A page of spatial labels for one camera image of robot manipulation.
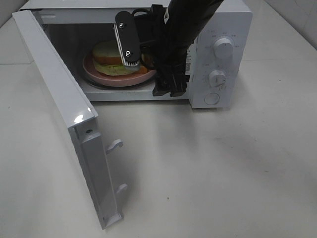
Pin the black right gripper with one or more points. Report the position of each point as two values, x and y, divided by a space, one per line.
160 49

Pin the white round door button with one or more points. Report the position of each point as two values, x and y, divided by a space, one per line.
212 98

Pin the white timer knob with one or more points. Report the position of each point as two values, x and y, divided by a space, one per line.
217 78

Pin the pink round plate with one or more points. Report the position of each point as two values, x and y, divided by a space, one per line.
113 81

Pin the toast sandwich with lettuce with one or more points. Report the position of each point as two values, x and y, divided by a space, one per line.
107 60

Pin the white microwave door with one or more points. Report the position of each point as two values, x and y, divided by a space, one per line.
76 118

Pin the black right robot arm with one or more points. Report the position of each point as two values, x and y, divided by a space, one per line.
191 17

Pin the white warning label sticker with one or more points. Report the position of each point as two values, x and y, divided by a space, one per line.
188 62

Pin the white microwave oven body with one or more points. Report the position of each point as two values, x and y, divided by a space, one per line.
74 26

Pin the white upper power knob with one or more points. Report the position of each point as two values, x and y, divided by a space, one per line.
223 47

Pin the glass microwave turntable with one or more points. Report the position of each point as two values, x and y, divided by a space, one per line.
150 81

